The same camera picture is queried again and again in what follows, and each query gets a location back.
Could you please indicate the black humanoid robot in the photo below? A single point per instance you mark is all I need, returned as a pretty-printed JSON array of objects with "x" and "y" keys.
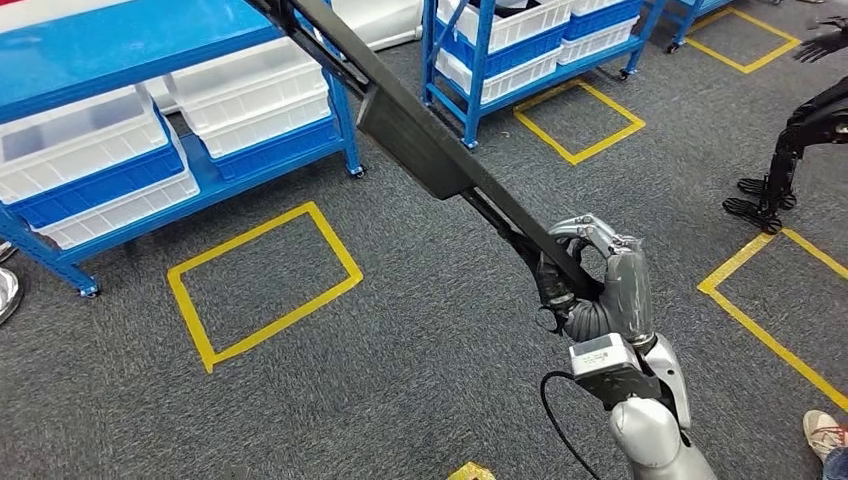
[{"x": 788, "y": 152}]

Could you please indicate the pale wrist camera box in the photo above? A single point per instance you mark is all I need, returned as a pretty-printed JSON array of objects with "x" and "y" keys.
[{"x": 603, "y": 354}]

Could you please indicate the blue metal shelf rack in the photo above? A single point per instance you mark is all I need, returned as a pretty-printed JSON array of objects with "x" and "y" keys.
[
  {"x": 472, "y": 99},
  {"x": 99, "y": 60},
  {"x": 686, "y": 20}
]

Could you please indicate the chrome stanchion post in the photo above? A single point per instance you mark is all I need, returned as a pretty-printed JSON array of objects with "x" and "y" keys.
[{"x": 8, "y": 295}]

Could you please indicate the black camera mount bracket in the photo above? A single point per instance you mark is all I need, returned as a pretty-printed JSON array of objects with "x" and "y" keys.
[{"x": 629, "y": 387}]

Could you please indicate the long black plastic panel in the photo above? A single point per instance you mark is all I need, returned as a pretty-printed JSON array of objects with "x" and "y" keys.
[{"x": 411, "y": 142}]

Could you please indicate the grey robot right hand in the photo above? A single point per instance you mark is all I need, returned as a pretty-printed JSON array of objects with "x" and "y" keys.
[{"x": 629, "y": 291}]

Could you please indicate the yellow floor tape square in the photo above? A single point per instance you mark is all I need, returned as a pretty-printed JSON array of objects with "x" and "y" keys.
[
  {"x": 575, "y": 159},
  {"x": 209, "y": 361}
]

